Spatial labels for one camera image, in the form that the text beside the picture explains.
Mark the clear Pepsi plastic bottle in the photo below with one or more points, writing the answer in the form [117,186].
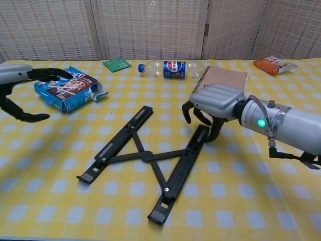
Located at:
[174,69]

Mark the black folding laptop stand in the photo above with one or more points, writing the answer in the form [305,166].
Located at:
[148,156]

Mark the woven folding screen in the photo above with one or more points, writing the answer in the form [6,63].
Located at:
[150,30]

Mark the yellow checkered tablecloth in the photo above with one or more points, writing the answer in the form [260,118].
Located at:
[250,200]

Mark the orange snack bag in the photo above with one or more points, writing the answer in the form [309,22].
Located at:
[269,65]

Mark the brown spiral notebook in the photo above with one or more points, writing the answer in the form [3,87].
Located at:
[225,76]

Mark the blue cookie box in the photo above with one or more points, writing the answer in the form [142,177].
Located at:
[75,95]

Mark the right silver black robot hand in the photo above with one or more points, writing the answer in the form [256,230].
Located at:
[218,100]

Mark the green sachet packet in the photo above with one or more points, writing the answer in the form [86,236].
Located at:
[116,64]

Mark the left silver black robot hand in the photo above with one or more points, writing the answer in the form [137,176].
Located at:
[15,74]

